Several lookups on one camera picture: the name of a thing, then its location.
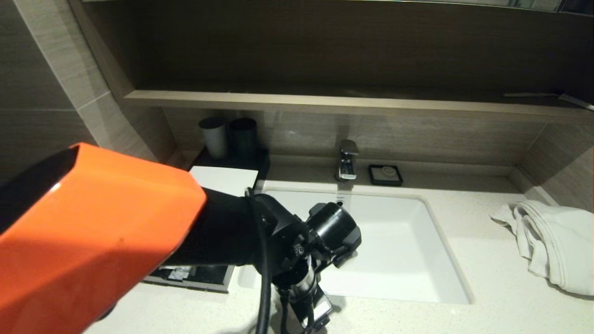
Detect dark brown cup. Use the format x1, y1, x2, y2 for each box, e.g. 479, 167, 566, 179
230, 117, 258, 159

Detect black amenity drawer box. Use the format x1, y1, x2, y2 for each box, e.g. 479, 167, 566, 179
190, 148, 271, 195

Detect white ceramic sink basin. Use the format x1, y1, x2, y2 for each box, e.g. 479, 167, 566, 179
239, 188, 474, 305

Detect black soap dish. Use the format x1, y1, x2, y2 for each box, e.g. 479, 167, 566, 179
368, 165, 403, 187

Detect white flat sheet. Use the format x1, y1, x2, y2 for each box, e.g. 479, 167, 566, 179
190, 166, 259, 198

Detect chrome faucet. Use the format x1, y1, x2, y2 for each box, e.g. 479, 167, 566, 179
335, 140, 360, 182

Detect grey cup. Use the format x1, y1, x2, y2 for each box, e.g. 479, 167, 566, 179
199, 117, 229, 160

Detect white towel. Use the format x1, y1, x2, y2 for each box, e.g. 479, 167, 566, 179
489, 200, 594, 296

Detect wooden wall shelf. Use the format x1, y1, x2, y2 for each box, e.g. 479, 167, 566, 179
123, 90, 594, 122

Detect wall mirror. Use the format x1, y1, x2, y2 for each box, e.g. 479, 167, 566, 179
394, 0, 594, 14

